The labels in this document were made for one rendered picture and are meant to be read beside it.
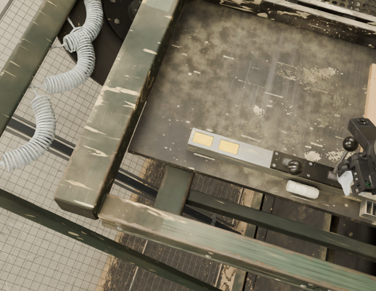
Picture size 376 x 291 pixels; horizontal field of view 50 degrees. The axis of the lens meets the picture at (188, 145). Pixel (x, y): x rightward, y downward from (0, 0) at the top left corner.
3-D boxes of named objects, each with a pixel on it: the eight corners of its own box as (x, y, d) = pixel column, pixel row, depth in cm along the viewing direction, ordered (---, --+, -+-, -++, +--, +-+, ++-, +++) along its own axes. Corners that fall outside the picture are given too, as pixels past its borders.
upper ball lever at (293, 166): (291, 171, 104) (302, 179, 91) (277, 167, 104) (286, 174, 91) (295, 157, 104) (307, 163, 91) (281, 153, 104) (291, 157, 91)
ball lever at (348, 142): (338, 186, 102) (363, 144, 94) (324, 181, 102) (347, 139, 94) (337, 176, 105) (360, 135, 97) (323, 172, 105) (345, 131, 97)
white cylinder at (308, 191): (285, 191, 105) (314, 201, 105) (288, 188, 102) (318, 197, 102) (286, 182, 106) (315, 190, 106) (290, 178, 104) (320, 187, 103)
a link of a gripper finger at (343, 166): (332, 177, 90) (349, 163, 83) (330, 171, 91) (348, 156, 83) (352, 176, 91) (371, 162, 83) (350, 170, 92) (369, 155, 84)
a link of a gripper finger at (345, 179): (333, 202, 93) (351, 189, 85) (328, 178, 96) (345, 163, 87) (346, 201, 94) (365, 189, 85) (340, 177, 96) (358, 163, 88)
